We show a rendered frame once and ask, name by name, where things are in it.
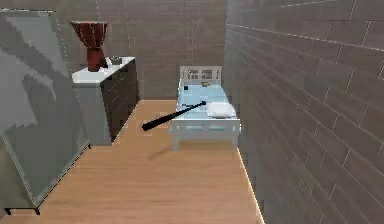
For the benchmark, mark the white pillow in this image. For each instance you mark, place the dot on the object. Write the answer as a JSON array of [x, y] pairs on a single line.
[[220, 109]]

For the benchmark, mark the white bed with blue sheet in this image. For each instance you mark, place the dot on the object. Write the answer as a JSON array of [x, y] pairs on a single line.
[[203, 113]]

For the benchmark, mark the small grey object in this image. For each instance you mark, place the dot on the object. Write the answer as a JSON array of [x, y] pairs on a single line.
[[206, 84]]

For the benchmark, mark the dark chest of drawers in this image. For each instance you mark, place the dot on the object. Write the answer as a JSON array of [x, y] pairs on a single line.
[[110, 96]]

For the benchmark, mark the black baseball bat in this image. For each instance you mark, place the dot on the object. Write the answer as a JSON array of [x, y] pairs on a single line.
[[170, 117]]

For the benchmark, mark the grey standing mirror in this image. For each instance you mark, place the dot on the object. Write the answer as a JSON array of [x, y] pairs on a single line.
[[36, 110]]

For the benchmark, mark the small green bowl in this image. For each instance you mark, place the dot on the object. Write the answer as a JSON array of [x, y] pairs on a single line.
[[115, 60]]

